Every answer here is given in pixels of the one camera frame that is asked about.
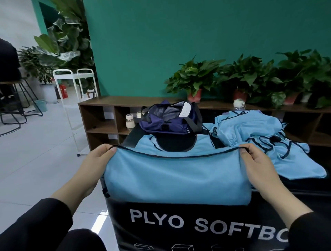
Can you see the person's left hand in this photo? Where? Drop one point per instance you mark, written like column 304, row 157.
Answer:
column 95, row 165

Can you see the person's right hand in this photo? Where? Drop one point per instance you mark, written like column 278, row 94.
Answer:
column 261, row 165

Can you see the clear bottle silver cap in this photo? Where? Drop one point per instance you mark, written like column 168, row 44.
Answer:
column 239, row 104

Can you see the navy blue bag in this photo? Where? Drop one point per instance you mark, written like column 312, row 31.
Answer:
column 165, row 121

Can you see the person's left forearm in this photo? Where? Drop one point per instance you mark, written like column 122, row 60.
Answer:
column 46, row 222

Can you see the person's right forearm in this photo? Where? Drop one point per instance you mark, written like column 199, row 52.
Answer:
column 300, row 222

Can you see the wooden shelf cabinet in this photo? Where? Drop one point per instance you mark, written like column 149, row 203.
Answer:
column 98, row 116

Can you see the small white-lidded jar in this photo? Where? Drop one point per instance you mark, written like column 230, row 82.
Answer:
column 130, row 121

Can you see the teal bucket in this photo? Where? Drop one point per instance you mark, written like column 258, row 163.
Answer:
column 40, row 105

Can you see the black leather bench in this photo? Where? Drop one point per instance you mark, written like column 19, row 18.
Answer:
column 207, row 227

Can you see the green plant in red pot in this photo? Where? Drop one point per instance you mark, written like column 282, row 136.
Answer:
column 245, row 75
column 320, row 77
column 194, row 75

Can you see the white wheeled cart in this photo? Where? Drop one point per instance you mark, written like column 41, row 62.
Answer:
column 70, row 75

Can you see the wooden top black stool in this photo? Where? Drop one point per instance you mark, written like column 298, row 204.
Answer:
column 13, row 81

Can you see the small plant in white pot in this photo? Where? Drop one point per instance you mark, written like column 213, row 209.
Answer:
column 36, row 62

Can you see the white metal rack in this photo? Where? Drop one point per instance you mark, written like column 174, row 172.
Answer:
column 64, row 36

